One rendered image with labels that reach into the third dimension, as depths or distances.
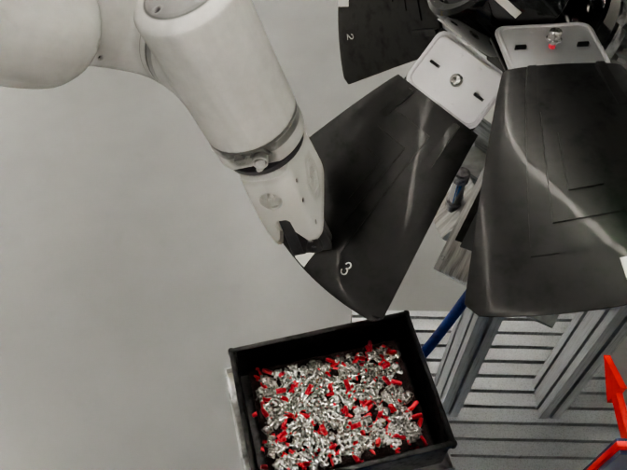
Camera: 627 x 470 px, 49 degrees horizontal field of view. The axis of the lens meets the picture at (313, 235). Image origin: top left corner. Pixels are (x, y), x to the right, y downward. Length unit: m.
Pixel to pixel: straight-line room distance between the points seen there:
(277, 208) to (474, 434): 1.11
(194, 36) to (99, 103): 1.93
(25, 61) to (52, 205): 1.73
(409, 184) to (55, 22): 0.41
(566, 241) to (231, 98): 0.27
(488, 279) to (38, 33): 0.33
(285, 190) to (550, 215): 0.22
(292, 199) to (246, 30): 0.16
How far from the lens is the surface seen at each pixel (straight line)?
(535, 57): 0.64
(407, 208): 0.72
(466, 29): 0.68
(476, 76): 0.73
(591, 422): 1.73
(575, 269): 0.50
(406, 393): 0.81
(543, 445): 1.67
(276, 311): 1.83
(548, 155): 0.55
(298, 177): 0.61
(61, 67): 0.45
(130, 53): 0.60
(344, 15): 1.00
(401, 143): 0.72
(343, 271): 0.74
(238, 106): 0.54
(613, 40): 0.73
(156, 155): 2.20
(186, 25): 0.49
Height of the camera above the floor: 1.59
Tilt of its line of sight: 54 degrees down
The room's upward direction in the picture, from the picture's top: straight up
